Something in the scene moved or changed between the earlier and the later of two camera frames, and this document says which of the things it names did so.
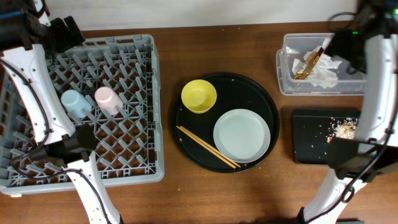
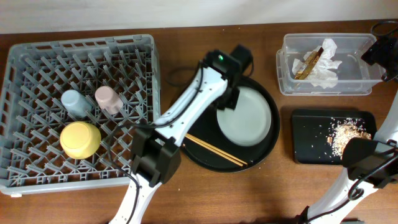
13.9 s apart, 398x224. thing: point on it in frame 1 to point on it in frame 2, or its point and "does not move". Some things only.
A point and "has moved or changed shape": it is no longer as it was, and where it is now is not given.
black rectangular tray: (311, 130) does not move
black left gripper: (72, 28) to (229, 101)
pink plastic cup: (109, 99) does not move
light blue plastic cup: (76, 104) does not move
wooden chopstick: (211, 147) has moved or changed shape
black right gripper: (337, 45) to (376, 52)
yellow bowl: (199, 96) has moved or changed shape
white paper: (321, 74) does not move
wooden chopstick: (205, 146) has moved or changed shape
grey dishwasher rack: (129, 149) does not move
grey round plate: (243, 135) to (250, 121)
